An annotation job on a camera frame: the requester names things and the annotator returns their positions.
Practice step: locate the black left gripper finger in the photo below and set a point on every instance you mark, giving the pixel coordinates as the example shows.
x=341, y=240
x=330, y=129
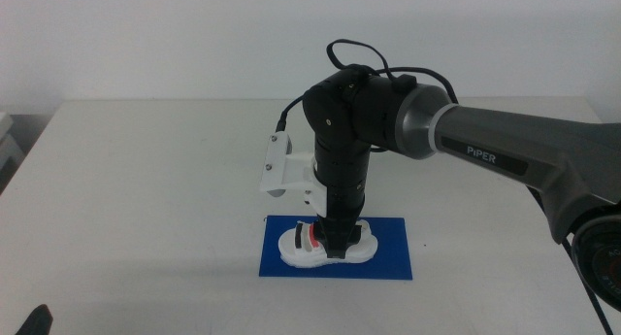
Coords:
x=36, y=323

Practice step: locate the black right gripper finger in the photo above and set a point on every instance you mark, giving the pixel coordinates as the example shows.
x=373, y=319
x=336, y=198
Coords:
x=336, y=243

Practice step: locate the black grey right Piper arm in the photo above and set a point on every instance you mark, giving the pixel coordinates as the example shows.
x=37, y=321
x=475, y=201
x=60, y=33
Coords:
x=509, y=150

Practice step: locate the blue rectangular mat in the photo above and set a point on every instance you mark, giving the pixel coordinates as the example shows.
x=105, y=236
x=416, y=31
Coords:
x=383, y=257

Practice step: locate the white wrist camera with mount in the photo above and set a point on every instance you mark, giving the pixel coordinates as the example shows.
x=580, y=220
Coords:
x=286, y=172

